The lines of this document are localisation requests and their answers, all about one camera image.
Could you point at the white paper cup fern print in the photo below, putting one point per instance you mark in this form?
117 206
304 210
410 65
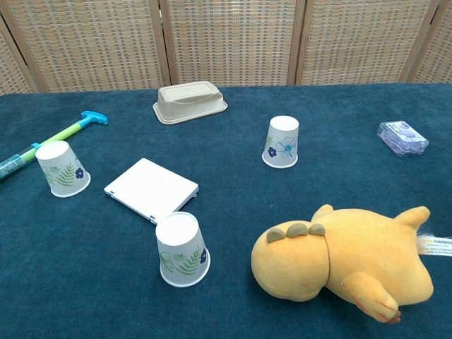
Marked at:
180 243
60 166

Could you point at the blue carpet table cloth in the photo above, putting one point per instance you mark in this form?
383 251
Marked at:
226 197

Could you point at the beige pulp lidded container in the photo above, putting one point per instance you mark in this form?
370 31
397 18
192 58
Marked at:
187 99

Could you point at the yellow plush dinosaur toy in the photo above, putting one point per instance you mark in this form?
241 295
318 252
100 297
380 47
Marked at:
353 257

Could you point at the white paper cup blue flower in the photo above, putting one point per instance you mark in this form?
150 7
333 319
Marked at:
282 137

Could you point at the white flat plastic box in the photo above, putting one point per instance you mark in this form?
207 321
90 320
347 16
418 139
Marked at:
152 187

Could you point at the green blue toy water pump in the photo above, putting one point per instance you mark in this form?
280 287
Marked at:
53 138

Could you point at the woven rattan screen panel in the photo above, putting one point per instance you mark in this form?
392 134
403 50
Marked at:
92 42
360 39
8 67
439 53
229 39

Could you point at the clear box purple floss picks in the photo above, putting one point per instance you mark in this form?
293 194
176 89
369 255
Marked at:
402 137

